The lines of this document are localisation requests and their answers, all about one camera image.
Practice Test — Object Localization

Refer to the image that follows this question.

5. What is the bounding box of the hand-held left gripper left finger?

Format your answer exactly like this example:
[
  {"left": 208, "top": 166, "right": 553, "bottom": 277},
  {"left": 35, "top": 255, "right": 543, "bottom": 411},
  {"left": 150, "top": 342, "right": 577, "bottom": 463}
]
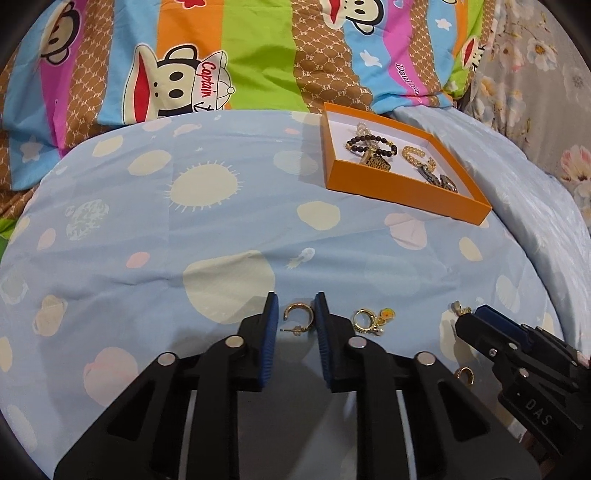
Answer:
[{"left": 53, "top": 292, "right": 281, "bottom": 480}]

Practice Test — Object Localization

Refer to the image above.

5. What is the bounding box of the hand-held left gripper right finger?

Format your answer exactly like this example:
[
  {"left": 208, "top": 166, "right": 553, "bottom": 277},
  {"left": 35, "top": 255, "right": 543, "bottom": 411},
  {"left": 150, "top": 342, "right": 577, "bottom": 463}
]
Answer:
[{"left": 314, "top": 291, "right": 541, "bottom": 480}]

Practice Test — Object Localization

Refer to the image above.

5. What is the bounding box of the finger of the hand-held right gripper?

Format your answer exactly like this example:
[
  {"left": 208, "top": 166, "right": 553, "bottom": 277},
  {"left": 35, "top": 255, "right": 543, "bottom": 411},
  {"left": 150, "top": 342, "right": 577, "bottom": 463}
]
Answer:
[
  {"left": 454, "top": 314, "right": 578, "bottom": 401},
  {"left": 475, "top": 305, "right": 591, "bottom": 382}
]

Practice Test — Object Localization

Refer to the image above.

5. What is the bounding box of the orange cardboard box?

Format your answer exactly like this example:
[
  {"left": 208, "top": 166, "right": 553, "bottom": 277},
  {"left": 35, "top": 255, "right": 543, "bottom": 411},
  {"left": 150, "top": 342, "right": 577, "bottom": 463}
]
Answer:
[{"left": 322, "top": 102, "right": 493, "bottom": 227}]

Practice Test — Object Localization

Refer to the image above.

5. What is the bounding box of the leopard pattern gold watch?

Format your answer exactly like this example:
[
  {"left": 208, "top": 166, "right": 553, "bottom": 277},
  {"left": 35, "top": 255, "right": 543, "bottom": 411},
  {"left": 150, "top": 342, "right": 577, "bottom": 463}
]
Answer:
[{"left": 359, "top": 154, "right": 394, "bottom": 172}]

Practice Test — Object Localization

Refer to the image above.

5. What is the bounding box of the gold woven bangle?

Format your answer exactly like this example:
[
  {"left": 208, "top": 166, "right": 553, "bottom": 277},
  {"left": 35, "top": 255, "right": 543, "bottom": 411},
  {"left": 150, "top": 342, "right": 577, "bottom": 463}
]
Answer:
[{"left": 401, "top": 144, "right": 438, "bottom": 169}]

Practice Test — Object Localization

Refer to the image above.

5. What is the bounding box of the black bead bracelet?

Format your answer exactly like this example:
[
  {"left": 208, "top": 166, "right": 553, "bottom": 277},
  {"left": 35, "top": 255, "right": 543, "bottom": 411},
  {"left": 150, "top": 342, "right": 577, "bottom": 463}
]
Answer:
[{"left": 344, "top": 131, "right": 399, "bottom": 158}]

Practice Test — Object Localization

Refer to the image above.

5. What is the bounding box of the gold hoop charm earring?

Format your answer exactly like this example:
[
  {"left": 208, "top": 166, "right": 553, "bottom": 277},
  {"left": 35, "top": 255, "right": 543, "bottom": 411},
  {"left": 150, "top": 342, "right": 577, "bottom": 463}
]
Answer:
[{"left": 352, "top": 307, "right": 399, "bottom": 337}]

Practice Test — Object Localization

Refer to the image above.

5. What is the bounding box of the pale blue quilt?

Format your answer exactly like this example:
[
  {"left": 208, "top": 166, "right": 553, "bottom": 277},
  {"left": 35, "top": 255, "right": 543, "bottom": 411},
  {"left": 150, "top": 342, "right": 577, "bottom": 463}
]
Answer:
[{"left": 392, "top": 106, "right": 591, "bottom": 333}]

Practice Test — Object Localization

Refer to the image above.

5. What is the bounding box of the blue planet print sheet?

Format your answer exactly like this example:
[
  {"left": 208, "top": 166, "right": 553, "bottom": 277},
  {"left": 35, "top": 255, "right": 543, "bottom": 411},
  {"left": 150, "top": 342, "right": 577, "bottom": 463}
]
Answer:
[{"left": 0, "top": 110, "right": 561, "bottom": 480}]

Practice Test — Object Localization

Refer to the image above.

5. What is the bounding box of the grey floral cloth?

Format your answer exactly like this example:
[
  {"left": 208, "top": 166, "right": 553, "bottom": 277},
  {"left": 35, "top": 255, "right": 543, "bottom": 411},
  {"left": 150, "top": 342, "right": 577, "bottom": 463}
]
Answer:
[{"left": 455, "top": 0, "right": 591, "bottom": 217}]

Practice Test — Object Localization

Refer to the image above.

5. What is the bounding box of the striped monkey print blanket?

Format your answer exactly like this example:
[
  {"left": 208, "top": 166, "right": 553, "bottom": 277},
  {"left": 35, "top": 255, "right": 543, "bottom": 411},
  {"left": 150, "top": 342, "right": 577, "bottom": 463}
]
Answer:
[{"left": 0, "top": 0, "right": 502, "bottom": 241}]

